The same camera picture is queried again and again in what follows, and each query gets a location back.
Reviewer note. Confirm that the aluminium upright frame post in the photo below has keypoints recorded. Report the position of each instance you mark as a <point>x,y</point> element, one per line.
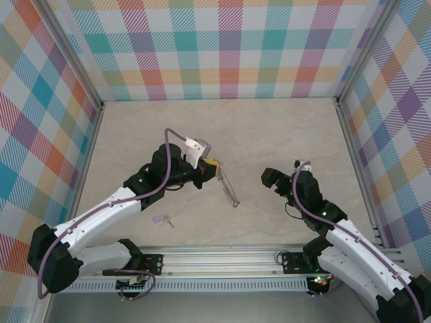
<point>75,50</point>
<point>363,50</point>

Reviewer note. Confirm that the black board lit leds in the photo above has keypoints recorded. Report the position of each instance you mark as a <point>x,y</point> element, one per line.
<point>318,282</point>

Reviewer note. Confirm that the aluminium wall base profile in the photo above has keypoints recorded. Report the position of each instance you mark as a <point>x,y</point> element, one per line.
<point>349,134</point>
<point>90,151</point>

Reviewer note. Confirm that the black board white connector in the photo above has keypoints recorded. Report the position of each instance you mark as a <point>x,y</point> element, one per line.
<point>133,286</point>

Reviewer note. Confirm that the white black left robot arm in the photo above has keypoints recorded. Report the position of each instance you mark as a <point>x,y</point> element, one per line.
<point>101,215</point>

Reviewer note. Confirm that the grey sheet metal panel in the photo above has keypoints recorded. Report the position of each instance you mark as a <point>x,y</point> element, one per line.
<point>219,307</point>

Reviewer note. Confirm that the key with purple tag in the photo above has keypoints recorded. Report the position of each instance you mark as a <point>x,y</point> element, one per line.
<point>160,218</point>

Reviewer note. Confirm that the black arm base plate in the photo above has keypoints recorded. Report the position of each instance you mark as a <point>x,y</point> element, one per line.
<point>293,262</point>
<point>153,264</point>

